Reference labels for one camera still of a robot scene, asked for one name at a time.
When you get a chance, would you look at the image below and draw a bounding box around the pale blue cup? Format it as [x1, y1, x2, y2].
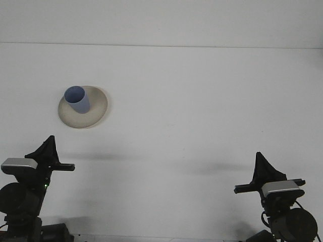
[63, 85, 90, 115]

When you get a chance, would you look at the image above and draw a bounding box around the pale round plate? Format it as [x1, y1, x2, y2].
[58, 85, 111, 130]

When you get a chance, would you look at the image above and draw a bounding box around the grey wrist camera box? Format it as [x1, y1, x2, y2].
[261, 179, 305, 199]
[1, 157, 39, 175]

